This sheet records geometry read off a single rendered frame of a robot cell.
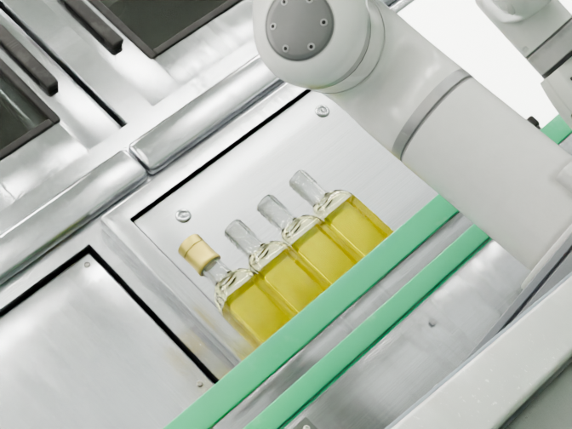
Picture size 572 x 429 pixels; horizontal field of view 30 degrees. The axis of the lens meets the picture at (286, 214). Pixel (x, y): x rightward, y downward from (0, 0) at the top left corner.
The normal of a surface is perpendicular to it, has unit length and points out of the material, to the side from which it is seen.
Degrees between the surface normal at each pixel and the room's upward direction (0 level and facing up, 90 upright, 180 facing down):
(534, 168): 92
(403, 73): 54
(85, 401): 91
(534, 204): 93
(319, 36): 106
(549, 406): 90
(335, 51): 127
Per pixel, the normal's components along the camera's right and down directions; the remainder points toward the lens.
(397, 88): -0.73, -0.37
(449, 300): 0.11, -0.50
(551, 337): 0.40, -0.69
